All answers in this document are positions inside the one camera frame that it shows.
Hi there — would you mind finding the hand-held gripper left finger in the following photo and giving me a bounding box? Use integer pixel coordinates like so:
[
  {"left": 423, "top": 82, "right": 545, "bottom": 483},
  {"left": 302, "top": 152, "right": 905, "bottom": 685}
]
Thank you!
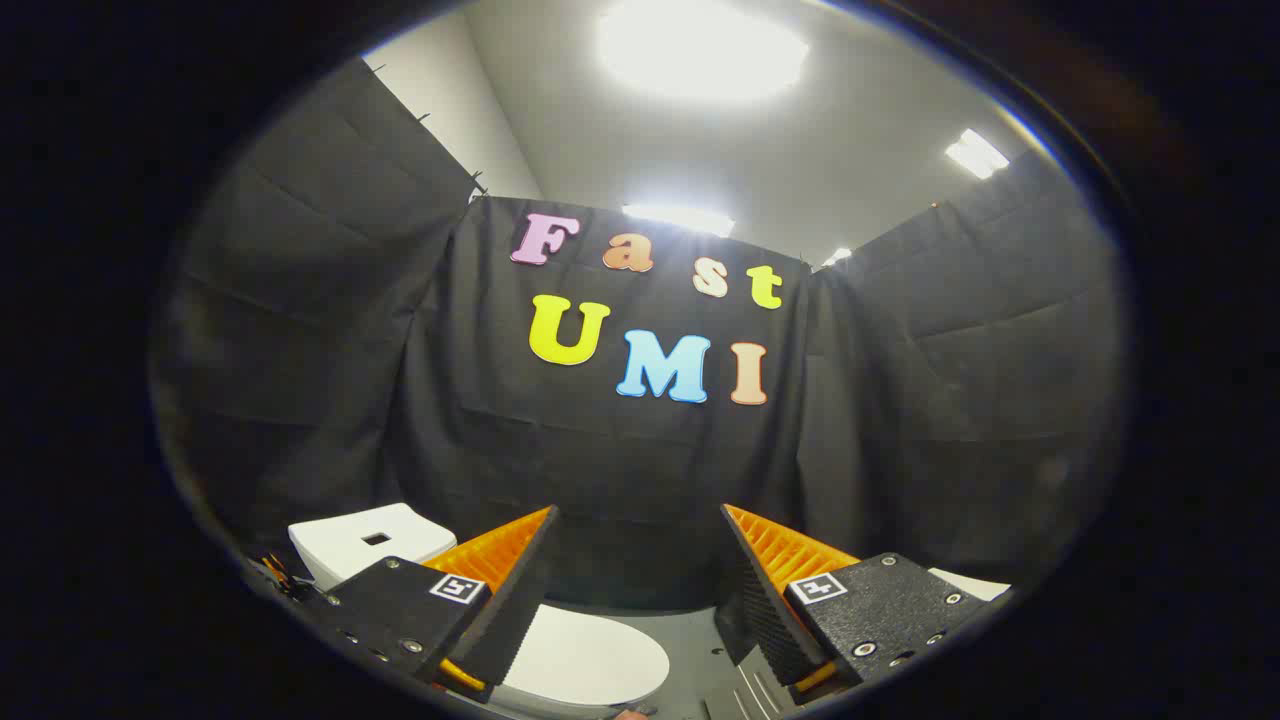
[{"left": 300, "top": 505, "right": 561, "bottom": 704}]

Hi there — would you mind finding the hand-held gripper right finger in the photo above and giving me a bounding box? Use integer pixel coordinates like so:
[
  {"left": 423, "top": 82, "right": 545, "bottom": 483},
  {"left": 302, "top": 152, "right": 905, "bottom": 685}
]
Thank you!
[{"left": 720, "top": 503, "right": 1011, "bottom": 711}]

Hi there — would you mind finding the white toilet lid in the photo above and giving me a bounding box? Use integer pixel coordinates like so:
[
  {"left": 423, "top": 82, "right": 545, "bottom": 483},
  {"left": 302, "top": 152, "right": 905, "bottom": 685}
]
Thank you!
[{"left": 495, "top": 603, "right": 671, "bottom": 709}]

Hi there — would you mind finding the white toilet tank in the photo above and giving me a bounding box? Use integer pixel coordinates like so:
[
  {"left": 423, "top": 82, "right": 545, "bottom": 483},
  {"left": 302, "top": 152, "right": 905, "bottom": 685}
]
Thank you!
[{"left": 288, "top": 503, "right": 458, "bottom": 593}]

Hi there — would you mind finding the grey cabinet with white top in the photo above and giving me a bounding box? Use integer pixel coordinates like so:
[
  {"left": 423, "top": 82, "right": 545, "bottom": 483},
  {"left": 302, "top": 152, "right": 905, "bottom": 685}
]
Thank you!
[{"left": 705, "top": 568, "right": 1013, "bottom": 720}]

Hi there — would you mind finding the black backdrop cloth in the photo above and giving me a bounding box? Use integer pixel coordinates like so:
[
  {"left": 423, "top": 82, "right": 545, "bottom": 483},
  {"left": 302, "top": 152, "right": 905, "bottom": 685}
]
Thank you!
[{"left": 150, "top": 58, "right": 1131, "bottom": 611}]

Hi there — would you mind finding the long ceiling light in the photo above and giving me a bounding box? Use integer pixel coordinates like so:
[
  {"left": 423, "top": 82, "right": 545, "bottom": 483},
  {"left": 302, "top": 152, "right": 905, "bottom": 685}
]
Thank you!
[{"left": 622, "top": 204, "right": 736, "bottom": 238}]

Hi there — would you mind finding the rectangular ceiling light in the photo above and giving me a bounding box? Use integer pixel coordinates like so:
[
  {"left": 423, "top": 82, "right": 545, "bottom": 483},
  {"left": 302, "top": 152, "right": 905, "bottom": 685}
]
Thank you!
[{"left": 945, "top": 128, "right": 1011, "bottom": 181}]

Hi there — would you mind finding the large round ceiling light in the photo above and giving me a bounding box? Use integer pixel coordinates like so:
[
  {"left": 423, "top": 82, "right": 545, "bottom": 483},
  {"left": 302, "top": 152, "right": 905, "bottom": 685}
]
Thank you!
[{"left": 598, "top": 0, "right": 809, "bottom": 103}]

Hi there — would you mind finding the orange and black cable bundle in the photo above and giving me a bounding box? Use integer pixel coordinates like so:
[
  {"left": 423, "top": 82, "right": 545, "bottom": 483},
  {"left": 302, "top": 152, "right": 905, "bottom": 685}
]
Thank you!
[{"left": 245, "top": 553, "right": 311, "bottom": 601}]

